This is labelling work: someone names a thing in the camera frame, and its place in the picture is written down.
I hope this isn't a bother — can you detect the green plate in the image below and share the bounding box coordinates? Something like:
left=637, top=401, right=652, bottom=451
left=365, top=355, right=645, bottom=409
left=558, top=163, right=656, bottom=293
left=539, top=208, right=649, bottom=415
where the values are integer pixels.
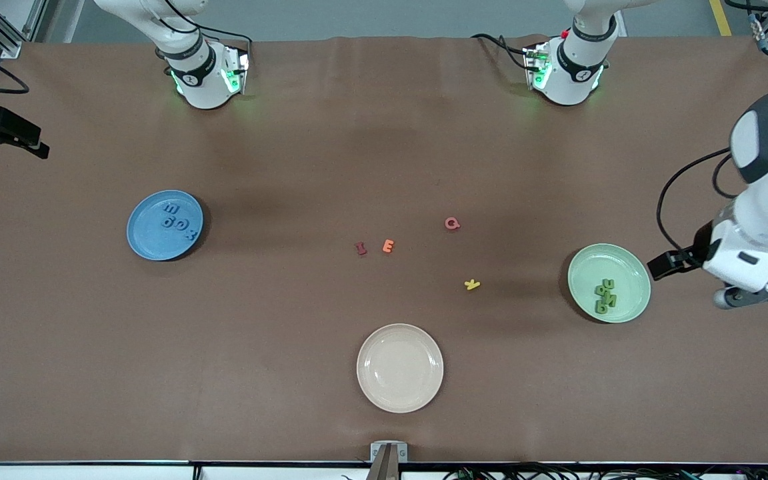
left=567, top=243, right=652, bottom=325

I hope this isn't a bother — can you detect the blue plate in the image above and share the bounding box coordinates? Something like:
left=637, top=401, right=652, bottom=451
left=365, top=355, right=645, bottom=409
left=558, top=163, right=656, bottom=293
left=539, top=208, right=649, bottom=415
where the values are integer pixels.
left=126, top=190, right=205, bottom=262

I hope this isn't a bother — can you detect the brown table cover sheet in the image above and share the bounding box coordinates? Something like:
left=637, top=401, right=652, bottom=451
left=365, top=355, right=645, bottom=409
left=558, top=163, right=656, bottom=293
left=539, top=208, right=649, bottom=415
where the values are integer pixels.
left=0, top=35, right=768, bottom=465

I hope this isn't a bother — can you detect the cream plate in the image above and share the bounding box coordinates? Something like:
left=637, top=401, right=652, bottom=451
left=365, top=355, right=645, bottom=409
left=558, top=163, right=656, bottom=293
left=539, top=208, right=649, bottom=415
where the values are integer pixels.
left=356, top=323, right=445, bottom=414

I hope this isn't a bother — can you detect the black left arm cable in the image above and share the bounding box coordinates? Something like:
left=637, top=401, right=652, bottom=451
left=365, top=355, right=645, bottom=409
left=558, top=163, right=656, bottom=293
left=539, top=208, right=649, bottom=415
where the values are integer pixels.
left=656, top=148, right=741, bottom=254

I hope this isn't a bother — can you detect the black cable bundle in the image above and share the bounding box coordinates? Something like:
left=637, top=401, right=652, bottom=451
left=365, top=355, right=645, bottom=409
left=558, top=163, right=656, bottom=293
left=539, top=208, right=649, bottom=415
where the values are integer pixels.
left=444, top=462, right=768, bottom=480

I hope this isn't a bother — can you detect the white table edge rail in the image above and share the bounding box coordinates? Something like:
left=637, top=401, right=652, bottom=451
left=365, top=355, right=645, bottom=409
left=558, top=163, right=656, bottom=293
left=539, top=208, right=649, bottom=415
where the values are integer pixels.
left=0, top=461, right=768, bottom=480

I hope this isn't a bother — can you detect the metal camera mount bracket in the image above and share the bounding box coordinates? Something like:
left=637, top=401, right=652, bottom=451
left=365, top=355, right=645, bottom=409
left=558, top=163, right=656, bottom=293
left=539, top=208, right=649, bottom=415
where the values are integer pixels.
left=370, top=441, right=409, bottom=480

